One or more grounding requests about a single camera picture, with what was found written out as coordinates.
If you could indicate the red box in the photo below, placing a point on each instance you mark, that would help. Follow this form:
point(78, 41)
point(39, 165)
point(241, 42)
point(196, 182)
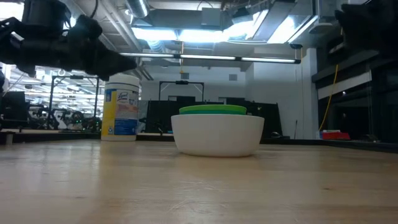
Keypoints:
point(335, 136)

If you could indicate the long ceiling light bar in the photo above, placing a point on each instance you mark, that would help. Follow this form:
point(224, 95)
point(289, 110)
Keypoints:
point(205, 57)

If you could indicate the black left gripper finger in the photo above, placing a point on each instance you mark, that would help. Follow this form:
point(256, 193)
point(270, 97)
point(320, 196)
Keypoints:
point(116, 63)

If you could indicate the black overhead camera frame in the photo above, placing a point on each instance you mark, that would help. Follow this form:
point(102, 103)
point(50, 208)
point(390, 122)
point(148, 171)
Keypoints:
point(182, 82)

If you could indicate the dark green bowl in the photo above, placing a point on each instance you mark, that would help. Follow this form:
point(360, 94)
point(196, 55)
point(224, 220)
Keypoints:
point(213, 113)

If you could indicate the white bowl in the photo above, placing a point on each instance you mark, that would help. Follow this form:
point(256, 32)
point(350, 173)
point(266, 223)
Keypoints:
point(217, 135)

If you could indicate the black metal rack frame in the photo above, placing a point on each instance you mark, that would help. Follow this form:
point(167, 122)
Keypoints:
point(74, 93)

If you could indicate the green plate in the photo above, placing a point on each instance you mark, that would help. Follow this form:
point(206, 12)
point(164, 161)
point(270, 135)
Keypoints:
point(213, 108)

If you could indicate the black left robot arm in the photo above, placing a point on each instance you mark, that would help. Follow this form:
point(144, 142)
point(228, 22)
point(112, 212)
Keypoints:
point(45, 14)

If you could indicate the wipes canister yellow label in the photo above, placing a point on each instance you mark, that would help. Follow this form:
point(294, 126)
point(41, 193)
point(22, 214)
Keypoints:
point(121, 109)

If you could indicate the silver air duct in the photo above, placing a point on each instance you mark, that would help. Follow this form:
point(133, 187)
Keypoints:
point(138, 7)

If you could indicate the black partition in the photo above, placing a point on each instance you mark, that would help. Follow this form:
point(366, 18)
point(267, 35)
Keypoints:
point(161, 115)

